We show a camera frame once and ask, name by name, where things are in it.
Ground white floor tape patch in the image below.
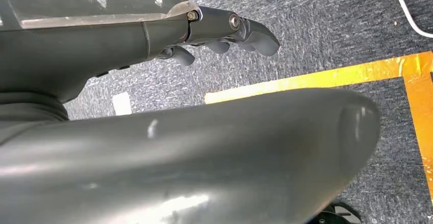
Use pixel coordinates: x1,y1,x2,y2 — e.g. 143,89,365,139
111,91,133,117

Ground black robot foot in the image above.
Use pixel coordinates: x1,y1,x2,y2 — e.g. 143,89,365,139
306,200,362,224

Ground yellow floor tape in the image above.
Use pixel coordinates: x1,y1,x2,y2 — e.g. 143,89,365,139
204,51,433,205

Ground white cable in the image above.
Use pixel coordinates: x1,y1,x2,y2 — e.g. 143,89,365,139
386,0,433,39

